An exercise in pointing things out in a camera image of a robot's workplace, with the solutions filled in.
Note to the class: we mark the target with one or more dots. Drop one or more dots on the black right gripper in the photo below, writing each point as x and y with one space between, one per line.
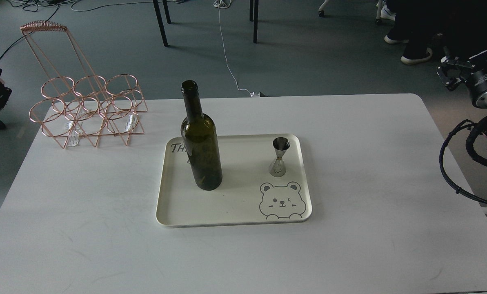
454 71

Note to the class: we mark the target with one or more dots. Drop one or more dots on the silver steel jigger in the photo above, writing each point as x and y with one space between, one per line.
277 167

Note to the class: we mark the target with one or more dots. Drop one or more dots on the dark green wine bottle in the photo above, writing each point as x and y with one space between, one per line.
198 132

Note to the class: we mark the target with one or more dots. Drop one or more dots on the seated person dark trousers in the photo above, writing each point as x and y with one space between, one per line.
463 24

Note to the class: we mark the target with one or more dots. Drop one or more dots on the white shoe right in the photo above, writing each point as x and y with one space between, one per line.
416 61

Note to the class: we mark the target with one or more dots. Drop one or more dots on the white shoe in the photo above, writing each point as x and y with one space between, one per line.
416 61
390 41

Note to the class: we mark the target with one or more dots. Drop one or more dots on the white shoe left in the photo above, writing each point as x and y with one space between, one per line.
390 41

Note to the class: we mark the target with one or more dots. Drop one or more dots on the black table leg right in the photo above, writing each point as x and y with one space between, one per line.
253 17

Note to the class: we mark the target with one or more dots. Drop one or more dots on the black table leg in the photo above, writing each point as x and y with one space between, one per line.
160 19
253 17

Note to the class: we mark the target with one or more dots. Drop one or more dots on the cream tray with bear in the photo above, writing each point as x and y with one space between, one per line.
248 194

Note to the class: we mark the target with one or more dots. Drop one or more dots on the black table leg left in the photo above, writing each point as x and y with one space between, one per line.
160 19

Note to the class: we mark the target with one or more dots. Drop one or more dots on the rose gold wire wine rack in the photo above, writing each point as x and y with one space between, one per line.
89 107

